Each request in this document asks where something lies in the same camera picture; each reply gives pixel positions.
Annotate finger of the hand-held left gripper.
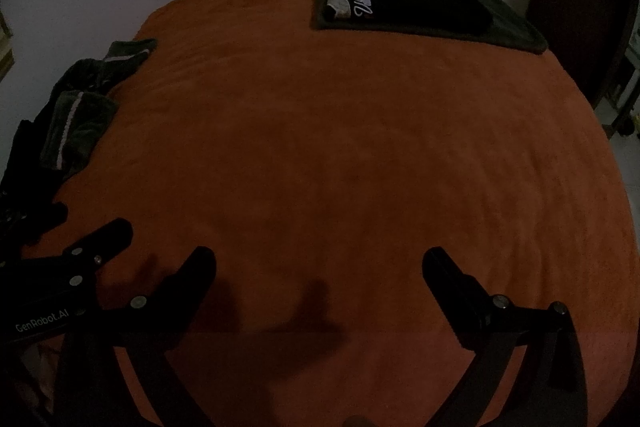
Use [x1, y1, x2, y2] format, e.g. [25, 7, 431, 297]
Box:
[20, 217, 135, 289]
[0, 201, 70, 259]

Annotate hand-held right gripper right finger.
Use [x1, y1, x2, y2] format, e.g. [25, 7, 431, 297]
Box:
[422, 247, 590, 427]

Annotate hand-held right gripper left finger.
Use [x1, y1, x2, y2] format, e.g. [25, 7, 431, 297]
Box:
[60, 246, 218, 427]

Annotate black garment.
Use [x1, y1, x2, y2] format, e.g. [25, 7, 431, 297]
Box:
[0, 119, 56, 228]

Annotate round orange table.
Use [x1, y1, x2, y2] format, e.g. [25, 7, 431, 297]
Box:
[20, 0, 632, 427]

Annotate dark green folded garment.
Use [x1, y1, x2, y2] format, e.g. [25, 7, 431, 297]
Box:
[312, 0, 548, 55]

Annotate black folded printed shirt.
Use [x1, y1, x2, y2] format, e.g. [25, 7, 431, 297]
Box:
[314, 0, 493, 35]

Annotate wheeled rack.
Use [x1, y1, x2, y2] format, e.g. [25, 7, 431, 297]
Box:
[597, 0, 640, 140]

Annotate dark wooden door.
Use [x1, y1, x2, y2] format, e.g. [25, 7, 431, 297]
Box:
[525, 0, 640, 108]

